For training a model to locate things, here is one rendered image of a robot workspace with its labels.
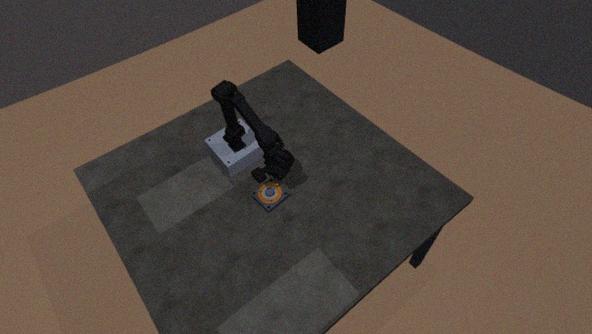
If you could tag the orange round plate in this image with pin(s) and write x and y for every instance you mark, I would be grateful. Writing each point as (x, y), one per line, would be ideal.
(270, 199)

